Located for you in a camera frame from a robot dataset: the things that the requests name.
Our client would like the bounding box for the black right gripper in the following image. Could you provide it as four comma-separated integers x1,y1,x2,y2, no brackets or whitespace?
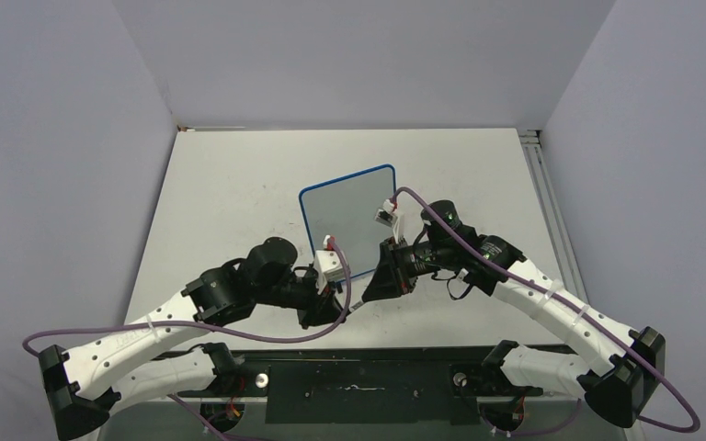
362,235,454,302

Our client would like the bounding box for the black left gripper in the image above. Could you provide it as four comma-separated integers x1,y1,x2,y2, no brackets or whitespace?
254,268,346,329

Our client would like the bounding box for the blue framed whiteboard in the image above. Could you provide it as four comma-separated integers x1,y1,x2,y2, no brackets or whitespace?
298,164,396,278

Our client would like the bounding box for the white marker pen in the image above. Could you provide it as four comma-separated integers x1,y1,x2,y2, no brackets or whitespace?
347,300,365,313

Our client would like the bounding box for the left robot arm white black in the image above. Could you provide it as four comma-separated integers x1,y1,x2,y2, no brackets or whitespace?
37,237,351,440

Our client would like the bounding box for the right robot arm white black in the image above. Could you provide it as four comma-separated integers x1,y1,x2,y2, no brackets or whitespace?
362,199,666,428

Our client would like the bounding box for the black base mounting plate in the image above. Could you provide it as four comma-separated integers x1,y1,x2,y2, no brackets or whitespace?
183,346,542,425

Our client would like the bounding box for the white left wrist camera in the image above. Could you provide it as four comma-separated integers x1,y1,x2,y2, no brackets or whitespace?
313,235,345,285

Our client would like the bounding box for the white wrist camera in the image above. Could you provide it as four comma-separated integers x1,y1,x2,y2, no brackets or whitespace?
374,198,404,242
313,235,345,285

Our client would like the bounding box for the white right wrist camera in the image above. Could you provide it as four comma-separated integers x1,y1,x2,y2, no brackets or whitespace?
374,198,404,242

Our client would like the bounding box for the aluminium rail right side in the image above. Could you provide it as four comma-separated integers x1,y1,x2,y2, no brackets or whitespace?
518,130,588,302

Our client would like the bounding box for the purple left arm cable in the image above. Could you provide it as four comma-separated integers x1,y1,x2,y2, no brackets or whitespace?
22,240,354,441

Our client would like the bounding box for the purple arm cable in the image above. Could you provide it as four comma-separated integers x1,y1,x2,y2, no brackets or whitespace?
392,187,701,435
22,240,354,441

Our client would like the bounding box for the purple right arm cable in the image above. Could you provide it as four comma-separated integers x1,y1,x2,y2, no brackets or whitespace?
392,187,701,435

